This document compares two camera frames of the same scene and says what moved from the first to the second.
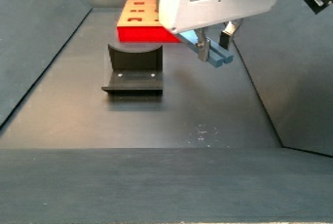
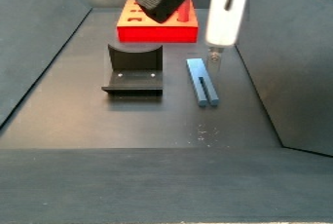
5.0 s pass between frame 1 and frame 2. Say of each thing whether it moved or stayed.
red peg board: stayed
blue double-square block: moved
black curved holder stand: stayed
